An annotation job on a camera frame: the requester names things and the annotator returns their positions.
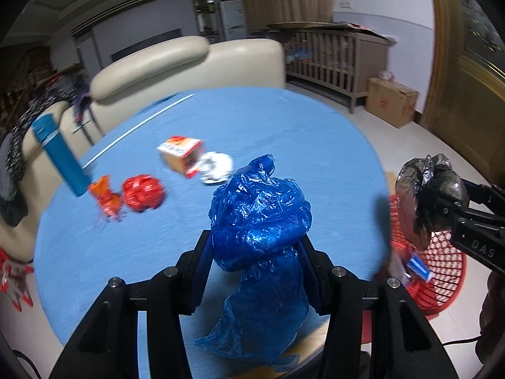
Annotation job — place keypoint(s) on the white orange carton box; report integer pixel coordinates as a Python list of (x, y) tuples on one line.
[(177, 150)]

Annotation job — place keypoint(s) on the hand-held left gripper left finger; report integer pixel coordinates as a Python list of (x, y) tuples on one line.
[(203, 256)]

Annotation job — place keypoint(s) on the orange snack wrapper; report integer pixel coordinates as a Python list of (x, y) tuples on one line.
[(106, 199)]

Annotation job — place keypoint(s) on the black floral cloth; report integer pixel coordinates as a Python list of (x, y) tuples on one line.
[(23, 126)]

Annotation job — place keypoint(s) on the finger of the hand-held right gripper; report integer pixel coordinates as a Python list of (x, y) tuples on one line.
[(487, 199), (481, 241)]

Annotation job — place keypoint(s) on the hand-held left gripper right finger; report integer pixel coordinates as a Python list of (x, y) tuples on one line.
[(323, 280)]

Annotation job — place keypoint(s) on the clear plastic wrapper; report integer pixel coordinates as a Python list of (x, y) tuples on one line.
[(386, 76)]

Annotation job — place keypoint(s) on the red plastic basket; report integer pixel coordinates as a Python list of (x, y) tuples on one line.
[(446, 252)]

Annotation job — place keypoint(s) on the wall shelf with ornaments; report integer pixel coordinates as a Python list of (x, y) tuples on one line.
[(207, 15)]

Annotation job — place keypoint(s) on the white air conditioner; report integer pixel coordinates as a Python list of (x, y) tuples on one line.
[(232, 19)]

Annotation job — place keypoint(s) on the blue snack packet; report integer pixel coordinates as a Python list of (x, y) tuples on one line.
[(420, 266)]

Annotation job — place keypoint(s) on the cream leather sofa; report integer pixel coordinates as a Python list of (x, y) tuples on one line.
[(158, 59)]

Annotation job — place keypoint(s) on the multicoloured cloth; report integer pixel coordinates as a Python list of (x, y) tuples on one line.
[(81, 98)]

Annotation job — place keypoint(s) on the wooden display cabinet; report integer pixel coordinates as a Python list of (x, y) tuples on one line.
[(35, 75)]

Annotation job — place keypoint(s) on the thin white rod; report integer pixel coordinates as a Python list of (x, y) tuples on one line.
[(158, 113)]

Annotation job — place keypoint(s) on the red plastic stool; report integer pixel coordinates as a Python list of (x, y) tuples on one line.
[(8, 268)]

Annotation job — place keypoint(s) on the black television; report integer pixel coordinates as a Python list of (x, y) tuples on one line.
[(146, 43)]

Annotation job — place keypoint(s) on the wooden baby crib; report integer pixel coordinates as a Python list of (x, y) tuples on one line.
[(327, 63)]

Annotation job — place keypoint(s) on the grey cloth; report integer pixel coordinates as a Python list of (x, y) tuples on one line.
[(8, 173)]

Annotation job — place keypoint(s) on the wooden door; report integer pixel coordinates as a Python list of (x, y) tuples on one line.
[(473, 87)]

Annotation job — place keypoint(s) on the red wrapper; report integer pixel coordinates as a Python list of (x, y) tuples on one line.
[(142, 193)]

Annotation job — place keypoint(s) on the grey black plastic bag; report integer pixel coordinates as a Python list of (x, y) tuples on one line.
[(410, 189)]

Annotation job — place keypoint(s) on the silver foil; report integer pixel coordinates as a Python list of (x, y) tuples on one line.
[(217, 166)]

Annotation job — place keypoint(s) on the beige curtain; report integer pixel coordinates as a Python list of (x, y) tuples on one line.
[(284, 0)]

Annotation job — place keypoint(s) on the person's right hand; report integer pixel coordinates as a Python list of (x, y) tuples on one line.
[(494, 304)]

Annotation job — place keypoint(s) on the brown cardboard box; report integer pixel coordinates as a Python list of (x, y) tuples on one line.
[(388, 102)]

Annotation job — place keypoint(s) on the blue thermos bottle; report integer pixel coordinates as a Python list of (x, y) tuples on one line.
[(59, 150)]

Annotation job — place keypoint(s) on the blue plastic bag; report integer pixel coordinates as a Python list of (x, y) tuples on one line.
[(256, 221)]

